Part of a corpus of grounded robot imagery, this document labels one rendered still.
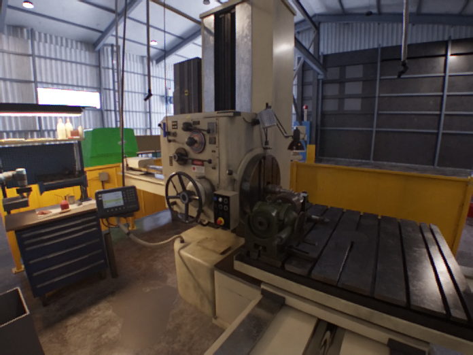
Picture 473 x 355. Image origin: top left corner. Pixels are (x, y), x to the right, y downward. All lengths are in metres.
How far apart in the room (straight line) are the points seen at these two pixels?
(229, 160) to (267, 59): 1.07
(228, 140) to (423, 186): 2.89
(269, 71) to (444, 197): 2.84
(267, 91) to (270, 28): 0.55
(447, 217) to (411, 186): 0.62
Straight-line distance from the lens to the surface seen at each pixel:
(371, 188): 3.69
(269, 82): 2.11
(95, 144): 5.31
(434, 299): 1.41
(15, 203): 2.68
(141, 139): 9.87
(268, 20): 2.30
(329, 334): 1.44
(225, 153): 1.51
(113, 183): 4.11
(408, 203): 3.74
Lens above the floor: 1.75
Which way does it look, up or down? 12 degrees down
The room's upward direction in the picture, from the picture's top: straight up
